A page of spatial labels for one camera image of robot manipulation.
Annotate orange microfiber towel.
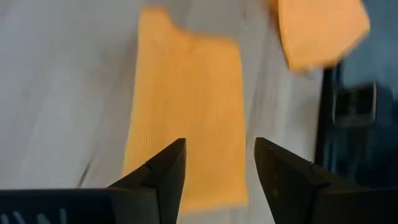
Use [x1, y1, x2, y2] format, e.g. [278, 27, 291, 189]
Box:
[122, 6, 249, 215]
[269, 0, 371, 73]

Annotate black aluminium table frame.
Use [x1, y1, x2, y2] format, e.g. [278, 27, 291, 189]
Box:
[313, 62, 343, 169]

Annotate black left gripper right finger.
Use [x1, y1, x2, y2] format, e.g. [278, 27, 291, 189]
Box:
[254, 137, 398, 224]

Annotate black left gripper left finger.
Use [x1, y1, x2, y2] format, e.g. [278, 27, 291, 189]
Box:
[108, 138, 187, 224]

